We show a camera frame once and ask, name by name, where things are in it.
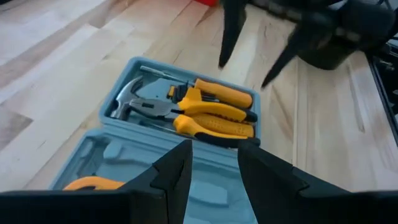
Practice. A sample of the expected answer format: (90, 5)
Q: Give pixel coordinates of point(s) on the red bin wall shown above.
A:
(206, 2)

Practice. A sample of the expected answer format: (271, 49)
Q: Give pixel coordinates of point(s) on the black aluminium table frame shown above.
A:
(384, 81)

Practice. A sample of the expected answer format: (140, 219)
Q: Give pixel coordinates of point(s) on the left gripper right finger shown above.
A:
(267, 193)

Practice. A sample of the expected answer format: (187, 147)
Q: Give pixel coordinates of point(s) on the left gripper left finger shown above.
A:
(174, 186)

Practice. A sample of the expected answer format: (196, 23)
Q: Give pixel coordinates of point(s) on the steel hammer yellow grip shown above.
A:
(124, 93)

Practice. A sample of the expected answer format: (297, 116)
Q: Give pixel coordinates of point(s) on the grey-blue plastic tool case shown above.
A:
(214, 186)

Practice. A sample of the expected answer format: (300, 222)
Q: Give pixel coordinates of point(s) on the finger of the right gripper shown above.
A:
(233, 25)
(289, 53)

